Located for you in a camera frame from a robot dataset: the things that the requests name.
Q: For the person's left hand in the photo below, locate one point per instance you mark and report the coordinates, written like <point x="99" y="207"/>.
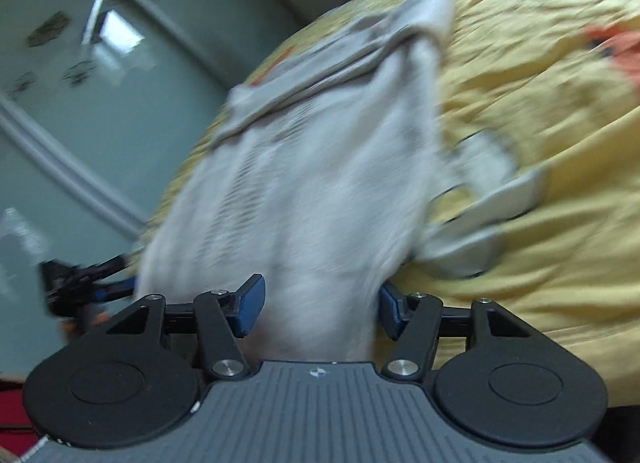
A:
<point x="72" y="329"/>

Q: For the yellow printed blanket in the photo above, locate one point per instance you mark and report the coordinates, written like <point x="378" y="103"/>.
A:
<point x="550" y="93"/>

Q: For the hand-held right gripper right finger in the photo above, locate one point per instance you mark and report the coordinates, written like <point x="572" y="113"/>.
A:
<point x="387" y="308"/>

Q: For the wardrobe door with flower stickers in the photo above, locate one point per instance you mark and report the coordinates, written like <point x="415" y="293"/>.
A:
<point x="150" y="93"/>

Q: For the white knit sweater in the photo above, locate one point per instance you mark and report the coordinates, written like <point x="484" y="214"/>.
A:
<point x="310" y="203"/>

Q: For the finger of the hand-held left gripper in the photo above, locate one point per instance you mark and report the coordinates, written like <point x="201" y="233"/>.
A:
<point x="102" y="268"/>
<point x="117" y="289"/>

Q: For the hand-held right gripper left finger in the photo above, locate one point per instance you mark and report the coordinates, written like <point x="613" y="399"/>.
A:
<point x="250" y="303"/>

